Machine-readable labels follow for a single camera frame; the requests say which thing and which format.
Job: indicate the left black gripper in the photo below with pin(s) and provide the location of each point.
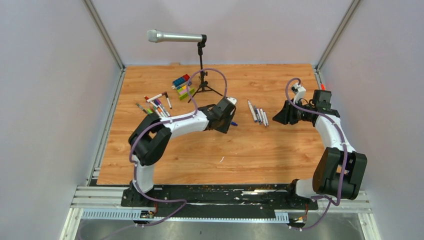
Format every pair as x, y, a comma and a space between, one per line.
225, 129

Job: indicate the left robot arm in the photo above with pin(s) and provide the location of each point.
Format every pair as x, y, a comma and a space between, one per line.
150, 139

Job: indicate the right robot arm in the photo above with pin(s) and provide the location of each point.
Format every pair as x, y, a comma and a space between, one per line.
341, 168

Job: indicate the slim white blue marker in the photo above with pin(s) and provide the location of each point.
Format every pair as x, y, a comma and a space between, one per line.
265, 119

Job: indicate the translucent blue pen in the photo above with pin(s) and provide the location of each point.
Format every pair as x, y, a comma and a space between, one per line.
254, 107

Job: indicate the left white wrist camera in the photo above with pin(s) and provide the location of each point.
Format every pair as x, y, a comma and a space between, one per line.
232, 100

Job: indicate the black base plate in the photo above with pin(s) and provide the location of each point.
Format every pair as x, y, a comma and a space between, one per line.
236, 201

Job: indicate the aluminium frame rail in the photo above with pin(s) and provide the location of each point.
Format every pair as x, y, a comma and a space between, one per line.
96, 213

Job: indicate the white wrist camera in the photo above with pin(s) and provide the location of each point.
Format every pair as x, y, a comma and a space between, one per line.
232, 100
299, 92

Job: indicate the white marker blue end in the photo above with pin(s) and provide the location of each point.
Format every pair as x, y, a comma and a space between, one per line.
252, 111

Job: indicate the blue red toy train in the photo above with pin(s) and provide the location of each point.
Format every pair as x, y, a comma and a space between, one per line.
179, 82

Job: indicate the silver microphone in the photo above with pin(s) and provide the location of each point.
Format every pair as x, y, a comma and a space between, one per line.
157, 36

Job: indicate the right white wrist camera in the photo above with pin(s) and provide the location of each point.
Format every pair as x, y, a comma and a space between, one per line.
299, 92

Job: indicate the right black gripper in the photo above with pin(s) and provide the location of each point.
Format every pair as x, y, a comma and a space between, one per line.
285, 116

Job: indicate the green yellow pink block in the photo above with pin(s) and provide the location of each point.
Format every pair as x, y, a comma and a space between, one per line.
183, 92

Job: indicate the black tripod microphone stand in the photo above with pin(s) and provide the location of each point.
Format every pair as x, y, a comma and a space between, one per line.
202, 71

